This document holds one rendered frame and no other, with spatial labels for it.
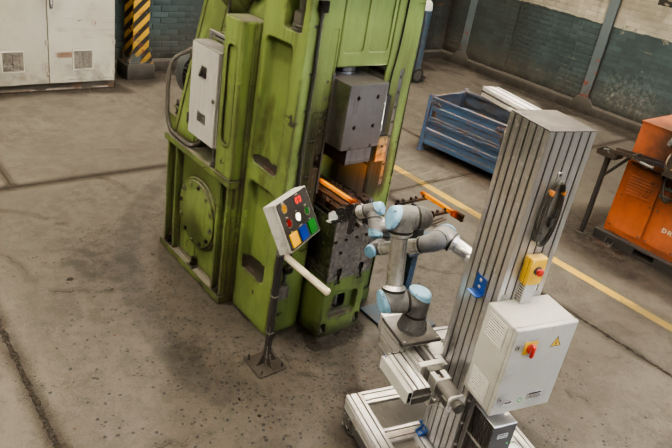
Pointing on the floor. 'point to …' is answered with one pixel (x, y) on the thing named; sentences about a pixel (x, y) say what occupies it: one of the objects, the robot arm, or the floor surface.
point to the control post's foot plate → (264, 364)
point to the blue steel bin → (465, 127)
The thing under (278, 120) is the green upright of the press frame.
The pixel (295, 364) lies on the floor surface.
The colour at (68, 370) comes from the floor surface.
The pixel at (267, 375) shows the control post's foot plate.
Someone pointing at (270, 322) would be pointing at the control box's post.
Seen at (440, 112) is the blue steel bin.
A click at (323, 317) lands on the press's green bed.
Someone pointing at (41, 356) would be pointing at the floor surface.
